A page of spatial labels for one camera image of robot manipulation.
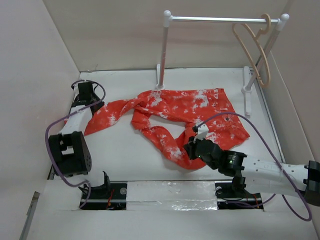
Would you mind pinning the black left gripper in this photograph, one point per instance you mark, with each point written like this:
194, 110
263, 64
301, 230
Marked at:
100, 105

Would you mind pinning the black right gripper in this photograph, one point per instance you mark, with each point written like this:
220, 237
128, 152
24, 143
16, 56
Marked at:
190, 147

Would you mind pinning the orange white-speckled trousers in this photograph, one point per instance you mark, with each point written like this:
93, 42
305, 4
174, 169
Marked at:
190, 107

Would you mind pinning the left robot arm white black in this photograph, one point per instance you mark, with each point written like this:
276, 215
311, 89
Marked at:
64, 138

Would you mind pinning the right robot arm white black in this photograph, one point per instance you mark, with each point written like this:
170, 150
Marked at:
256, 175

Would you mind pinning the wooden clothes hanger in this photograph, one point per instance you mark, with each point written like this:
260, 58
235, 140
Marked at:
255, 38

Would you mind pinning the silver foil tape strip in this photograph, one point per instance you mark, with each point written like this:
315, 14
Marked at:
171, 196

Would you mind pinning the white clothes rack with metal bar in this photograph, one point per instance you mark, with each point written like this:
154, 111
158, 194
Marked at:
213, 45

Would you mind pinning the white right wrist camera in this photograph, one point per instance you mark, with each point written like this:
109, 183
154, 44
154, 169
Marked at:
201, 130

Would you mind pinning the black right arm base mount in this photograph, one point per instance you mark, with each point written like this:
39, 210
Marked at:
234, 194

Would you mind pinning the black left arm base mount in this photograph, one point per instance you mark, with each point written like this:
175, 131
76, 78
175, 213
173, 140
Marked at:
110, 196

